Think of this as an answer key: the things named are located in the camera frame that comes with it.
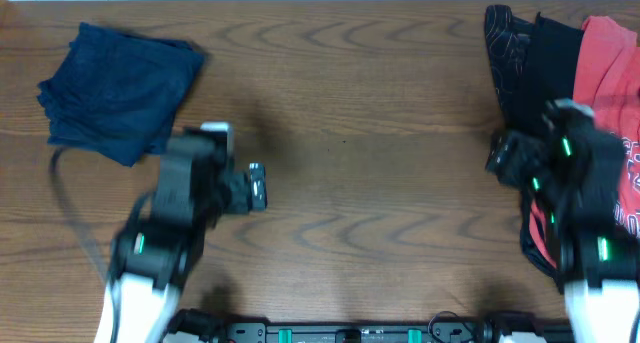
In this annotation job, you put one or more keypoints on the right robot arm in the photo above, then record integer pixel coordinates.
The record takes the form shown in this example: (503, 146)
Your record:
(572, 174)

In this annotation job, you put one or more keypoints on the black orange patterned garment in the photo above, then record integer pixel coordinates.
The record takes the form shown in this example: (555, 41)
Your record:
(507, 39)

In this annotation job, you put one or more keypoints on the red printed t-shirt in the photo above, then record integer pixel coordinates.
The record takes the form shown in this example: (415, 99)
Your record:
(607, 80)

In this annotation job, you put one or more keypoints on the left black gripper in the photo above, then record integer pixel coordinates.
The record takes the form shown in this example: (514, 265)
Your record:
(240, 185)

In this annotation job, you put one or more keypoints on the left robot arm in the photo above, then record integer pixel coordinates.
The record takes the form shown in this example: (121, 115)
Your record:
(164, 237)

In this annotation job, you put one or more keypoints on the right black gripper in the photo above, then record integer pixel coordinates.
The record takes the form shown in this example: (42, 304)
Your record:
(526, 153)

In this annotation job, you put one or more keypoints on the folded dark blue shorts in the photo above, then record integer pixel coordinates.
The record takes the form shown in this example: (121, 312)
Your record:
(118, 94)

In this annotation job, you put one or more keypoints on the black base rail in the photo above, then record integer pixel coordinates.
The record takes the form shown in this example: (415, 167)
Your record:
(370, 333)

